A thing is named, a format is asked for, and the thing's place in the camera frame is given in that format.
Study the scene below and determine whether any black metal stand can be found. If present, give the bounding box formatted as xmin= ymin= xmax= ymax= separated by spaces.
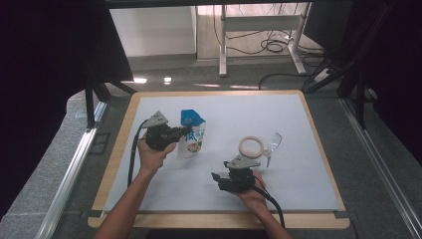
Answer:
xmin=300 ymin=6 xmax=379 ymax=130

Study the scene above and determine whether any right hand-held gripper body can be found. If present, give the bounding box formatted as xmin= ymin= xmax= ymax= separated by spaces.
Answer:
xmin=220 ymin=154 xmax=262 ymax=194

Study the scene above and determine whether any person's right hand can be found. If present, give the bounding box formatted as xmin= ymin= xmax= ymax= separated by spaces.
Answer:
xmin=237 ymin=170 xmax=269 ymax=214

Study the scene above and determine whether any white metal desk frame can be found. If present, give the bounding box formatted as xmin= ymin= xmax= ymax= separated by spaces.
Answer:
xmin=218 ymin=3 xmax=312 ymax=78

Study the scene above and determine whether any black curtain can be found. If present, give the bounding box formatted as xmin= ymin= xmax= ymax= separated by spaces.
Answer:
xmin=303 ymin=0 xmax=422 ymax=167
xmin=0 ymin=0 xmax=134 ymax=218

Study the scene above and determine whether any black tripod stand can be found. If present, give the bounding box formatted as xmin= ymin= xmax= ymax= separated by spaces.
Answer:
xmin=84 ymin=71 xmax=137 ymax=129

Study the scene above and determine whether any tangle of black floor cables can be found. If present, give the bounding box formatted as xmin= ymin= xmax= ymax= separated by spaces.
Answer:
xmin=212 ymin=3 xmax=325 ymax=91

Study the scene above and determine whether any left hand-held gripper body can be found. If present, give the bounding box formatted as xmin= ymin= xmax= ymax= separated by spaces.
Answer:
xmin=141 ymin=111 xmax=177 ymax=152

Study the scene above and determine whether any aluminium floor rail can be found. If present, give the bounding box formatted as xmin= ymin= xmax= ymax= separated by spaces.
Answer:
xmin=36 ymin=101 xmax=108 ymax=239
xmin=340 ymin=98 xmax=422 ymax=239

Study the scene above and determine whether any person's left hand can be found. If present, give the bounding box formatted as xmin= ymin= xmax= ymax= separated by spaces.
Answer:
xmin=137 ymin=138 xmax=178 ymax=173

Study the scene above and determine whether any white and blue salt bag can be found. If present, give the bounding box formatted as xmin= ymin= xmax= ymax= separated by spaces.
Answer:
xmin=176 ymin=109 xmax=207 ymax=159

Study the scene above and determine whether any white table mat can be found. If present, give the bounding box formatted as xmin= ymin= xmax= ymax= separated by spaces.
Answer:
xmin=104 ymin=94 xmax=340 ymax=213

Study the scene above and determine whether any left hand-held gripper black cable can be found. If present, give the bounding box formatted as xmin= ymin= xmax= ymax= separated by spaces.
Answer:
xmin=126 ymin=119 xmax=149 ymax=187

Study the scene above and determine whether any glass jar with wooden rim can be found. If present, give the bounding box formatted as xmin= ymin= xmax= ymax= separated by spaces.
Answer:
xmin=238 ymin=131 xmax=284 ymax=168

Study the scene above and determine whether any white cabinet panel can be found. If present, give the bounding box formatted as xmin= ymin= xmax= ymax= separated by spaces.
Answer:
xmin=108 ymin=6 xmax=197 ymax=58

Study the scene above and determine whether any black floor bracket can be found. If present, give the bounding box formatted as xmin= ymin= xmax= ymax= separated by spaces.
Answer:
xmin=89 ymin=132 xmax=111 ymax=156

